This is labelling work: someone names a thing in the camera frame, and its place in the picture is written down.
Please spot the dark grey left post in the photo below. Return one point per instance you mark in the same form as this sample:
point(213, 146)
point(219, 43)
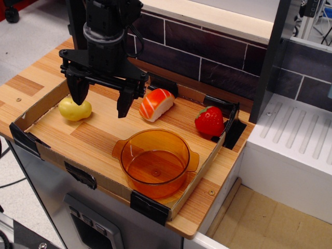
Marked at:
point(76, 10)

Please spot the orange transparent plastic pot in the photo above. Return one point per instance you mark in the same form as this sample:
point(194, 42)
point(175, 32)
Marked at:
point(156, 162)

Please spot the yellow potato toy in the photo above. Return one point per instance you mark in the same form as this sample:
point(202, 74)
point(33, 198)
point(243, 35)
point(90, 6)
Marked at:
point(72, 111)

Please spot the dark grey right post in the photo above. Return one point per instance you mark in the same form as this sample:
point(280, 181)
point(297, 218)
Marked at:
point(284, 24)

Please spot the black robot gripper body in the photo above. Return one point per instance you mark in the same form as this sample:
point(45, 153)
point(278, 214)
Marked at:
point(106, 60)

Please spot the grey toy oven front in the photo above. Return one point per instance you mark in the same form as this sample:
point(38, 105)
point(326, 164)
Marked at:
point(87, 218)

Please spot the cardboard fence with black tape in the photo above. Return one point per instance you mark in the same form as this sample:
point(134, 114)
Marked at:
point(84, 148)

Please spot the dark grey post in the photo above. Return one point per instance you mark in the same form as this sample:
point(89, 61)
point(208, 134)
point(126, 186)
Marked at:
point(76, 10)
point(284, 24)

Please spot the white toy sink drainer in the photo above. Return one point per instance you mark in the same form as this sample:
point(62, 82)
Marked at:
point(287, 157)

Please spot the red strawberry toy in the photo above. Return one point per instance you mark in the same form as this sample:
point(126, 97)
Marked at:
point(210, 121)

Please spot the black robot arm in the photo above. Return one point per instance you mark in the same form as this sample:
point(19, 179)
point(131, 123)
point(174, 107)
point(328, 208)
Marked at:
point(99, 30)

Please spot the salmon nigiri sushi toy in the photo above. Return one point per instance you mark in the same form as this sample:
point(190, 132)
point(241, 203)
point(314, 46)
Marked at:
point(155, 104)

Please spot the black chair caster wheel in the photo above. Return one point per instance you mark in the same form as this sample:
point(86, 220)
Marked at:
point(11, 15)

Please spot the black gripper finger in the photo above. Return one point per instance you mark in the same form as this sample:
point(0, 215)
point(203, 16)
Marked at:
point(126, 97)
point(78, 86)

